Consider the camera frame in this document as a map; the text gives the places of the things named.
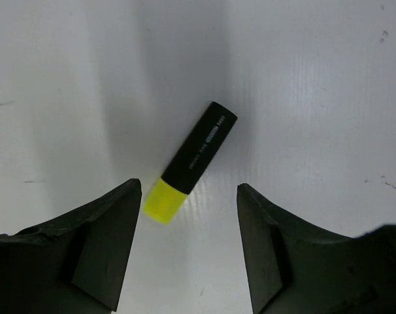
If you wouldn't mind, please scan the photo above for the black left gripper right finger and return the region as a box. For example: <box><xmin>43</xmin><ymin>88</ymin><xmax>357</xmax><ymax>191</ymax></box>
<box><xmin>237</xmin><ymin>184</ymin><xmax>396</xmax><ymax>313</ymax></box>

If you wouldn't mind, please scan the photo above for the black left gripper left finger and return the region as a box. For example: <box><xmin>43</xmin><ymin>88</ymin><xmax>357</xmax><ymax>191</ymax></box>
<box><xmin>0</xmin><ymin>179</ymin><xmax>142</xmax><ymax>313</ymax></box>

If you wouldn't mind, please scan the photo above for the yellow black highlighter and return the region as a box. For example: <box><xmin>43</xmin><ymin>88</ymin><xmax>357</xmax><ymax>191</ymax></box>
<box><xmin>143</xmin><ymin>101</ymin><xmax>237</xmax><ymax>224</ymax></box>

